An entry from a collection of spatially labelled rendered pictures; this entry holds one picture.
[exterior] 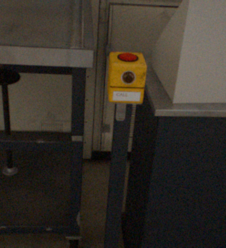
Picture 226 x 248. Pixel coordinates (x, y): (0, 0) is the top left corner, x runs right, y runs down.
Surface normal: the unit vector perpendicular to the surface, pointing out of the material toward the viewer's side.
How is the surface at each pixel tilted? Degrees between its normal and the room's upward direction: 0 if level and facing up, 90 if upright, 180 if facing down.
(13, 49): 90
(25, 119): 90
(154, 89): 0
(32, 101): 90
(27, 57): 90
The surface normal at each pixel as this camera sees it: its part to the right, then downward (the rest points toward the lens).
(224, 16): 0.15, 0.51
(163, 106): 0.07, -0.86
